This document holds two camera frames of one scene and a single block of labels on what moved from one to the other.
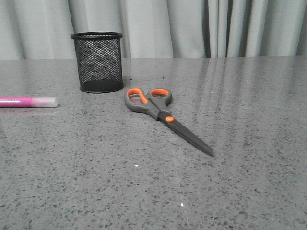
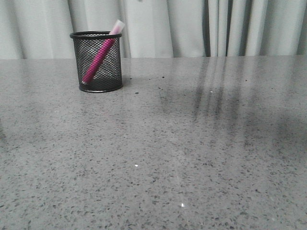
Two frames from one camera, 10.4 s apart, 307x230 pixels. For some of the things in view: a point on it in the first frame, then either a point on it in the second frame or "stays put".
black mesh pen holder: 99,54 stays put
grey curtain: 41,29 stays put
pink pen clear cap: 28,102 -> 118,27
